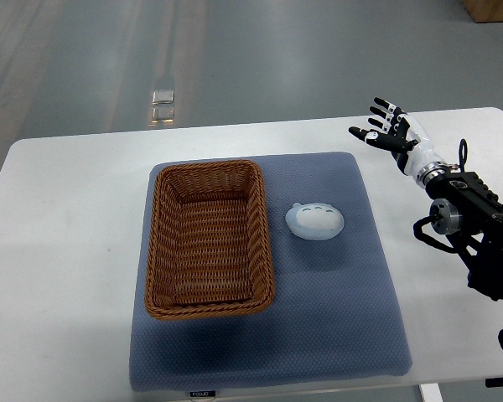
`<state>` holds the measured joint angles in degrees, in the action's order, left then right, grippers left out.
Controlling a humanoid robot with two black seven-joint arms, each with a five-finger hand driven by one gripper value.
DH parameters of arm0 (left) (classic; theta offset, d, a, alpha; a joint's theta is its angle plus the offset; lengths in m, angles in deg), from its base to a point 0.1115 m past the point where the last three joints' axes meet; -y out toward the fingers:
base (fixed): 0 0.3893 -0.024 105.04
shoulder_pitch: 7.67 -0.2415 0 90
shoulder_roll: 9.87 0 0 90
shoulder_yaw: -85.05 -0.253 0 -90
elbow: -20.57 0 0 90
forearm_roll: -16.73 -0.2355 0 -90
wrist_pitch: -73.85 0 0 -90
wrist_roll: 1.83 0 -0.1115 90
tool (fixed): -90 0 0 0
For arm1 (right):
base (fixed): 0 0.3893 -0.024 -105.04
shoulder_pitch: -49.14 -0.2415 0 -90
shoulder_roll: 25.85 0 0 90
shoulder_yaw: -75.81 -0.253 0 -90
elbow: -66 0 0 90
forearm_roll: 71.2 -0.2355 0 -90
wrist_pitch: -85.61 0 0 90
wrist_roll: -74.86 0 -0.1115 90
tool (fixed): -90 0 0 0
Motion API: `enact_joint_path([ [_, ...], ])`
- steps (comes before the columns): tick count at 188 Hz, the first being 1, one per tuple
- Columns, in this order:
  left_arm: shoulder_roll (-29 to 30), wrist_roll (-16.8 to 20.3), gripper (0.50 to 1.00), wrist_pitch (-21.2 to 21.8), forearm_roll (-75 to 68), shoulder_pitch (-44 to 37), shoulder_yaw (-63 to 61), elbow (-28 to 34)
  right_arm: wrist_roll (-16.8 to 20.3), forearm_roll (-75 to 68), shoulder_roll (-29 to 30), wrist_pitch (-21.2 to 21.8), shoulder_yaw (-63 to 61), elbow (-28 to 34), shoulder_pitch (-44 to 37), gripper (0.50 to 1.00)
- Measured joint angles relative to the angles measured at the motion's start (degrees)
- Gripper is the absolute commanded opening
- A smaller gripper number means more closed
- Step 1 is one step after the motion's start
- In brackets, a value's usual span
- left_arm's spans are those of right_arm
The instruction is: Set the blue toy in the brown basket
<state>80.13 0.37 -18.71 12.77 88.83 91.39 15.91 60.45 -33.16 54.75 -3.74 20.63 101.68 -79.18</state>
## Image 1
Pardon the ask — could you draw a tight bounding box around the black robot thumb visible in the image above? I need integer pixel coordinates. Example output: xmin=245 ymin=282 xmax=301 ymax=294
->
xmin=349 ymin=126 xmax=415 ymax=154

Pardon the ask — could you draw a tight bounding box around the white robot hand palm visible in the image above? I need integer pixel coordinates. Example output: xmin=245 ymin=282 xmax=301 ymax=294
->
xmin=389 ymin=113 xmax=446 ymax=186

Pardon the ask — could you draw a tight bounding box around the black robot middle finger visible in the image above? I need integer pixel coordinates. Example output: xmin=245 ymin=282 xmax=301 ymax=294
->
xmin=370 ymin=106 xmax=398 ymax=124

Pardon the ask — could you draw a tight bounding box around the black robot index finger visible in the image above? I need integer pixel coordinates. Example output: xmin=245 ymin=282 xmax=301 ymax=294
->
xmin=368 ymin=117 xmax=392 ymax=133

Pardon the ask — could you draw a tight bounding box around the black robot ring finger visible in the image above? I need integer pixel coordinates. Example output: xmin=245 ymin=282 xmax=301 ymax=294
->
xmin=374 ymin=97 xmax=405 ymax=116

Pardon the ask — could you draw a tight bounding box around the light blue plush toy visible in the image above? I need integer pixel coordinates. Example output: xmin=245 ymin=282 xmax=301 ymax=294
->
xmin=285 ymin=203 xmax=345 ymax=241

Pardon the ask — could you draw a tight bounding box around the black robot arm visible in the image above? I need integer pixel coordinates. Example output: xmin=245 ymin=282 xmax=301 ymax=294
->
xmin=349 ymin=97 xmax=503 ymax=301

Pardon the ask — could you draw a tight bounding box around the brown wicker basket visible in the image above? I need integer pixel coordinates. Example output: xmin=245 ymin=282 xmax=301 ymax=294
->
xmin=144 ymin=160 xmax=275 ymax=320

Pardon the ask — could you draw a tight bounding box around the wooden box corner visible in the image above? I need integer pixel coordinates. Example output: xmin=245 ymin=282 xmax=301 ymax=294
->
xmin=462 ymin=0 xmax=503 ymax=23

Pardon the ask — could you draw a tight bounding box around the blue fabric mat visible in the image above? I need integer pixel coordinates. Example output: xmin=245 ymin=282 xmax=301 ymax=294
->
xmin=129 ymin=152 xmax=412 ymax=392

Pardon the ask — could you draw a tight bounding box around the upper metal floor plate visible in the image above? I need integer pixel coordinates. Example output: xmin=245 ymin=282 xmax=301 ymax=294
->
xmin=152 ymin=89 xmax=174 ymax=105

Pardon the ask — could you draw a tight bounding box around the metal floor plate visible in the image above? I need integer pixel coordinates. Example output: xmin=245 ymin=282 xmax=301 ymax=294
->
xmin=152 ymin=89 xmax=174 ymax=105
xmin=151 ymin=106 xmax=174 ymax=124

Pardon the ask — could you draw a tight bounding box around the lower metal floor plate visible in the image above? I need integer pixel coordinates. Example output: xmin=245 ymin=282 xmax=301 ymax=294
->
xmin=151 ymin=106 xmax=174 ymax=124

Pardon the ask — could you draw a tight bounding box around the white table leg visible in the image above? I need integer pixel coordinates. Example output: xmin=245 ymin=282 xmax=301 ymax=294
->
xmin=419 ymin=383 xmax=443 ymax=402

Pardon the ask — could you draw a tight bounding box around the black looped cable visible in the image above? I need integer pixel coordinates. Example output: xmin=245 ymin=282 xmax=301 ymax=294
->
xmin=456 ymin=138 xmax=469 ymax=171

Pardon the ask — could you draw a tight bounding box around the black table bracket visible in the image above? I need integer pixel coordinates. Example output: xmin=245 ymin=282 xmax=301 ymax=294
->
xmin=485 ymin=377 xmax=503 ymax=388

